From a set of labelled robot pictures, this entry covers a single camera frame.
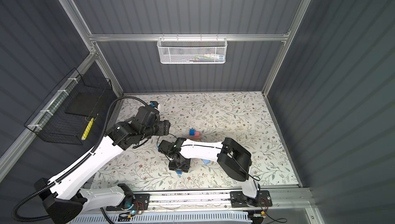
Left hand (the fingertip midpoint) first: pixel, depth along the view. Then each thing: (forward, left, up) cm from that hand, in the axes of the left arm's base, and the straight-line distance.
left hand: (164, 124), depth 73 cm
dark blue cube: (+7, -13, -21) cm, 25 cm away
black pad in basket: (+10, +38, +5) cm, 40 cm away
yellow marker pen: (-3, +34, +2) cm, 34 cm away
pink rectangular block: (+7, -16, -23) cm, 29 cm away
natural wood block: (+5, -15, -25) cm, 30 cm away
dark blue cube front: (-15, -5, -24) cm, 29 cm away
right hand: (-15, -4, -23) cm, 28 cm away
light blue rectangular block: (-10, -20, -24) cm, 33 cm away
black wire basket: (-2, +46, +7) cm, 47 cm away
